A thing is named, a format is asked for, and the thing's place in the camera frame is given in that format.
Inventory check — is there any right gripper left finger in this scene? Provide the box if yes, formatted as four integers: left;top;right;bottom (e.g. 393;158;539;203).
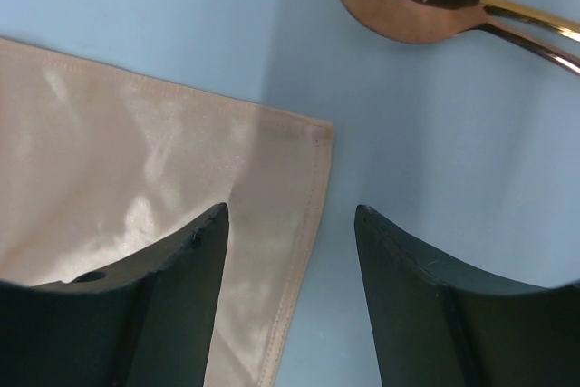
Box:
1;203;229;386

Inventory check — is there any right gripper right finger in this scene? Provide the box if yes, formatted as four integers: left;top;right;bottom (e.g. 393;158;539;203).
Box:
354;205;579;386

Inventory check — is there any peach satin napkin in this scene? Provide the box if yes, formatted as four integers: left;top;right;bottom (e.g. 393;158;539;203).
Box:
1;39;334;386

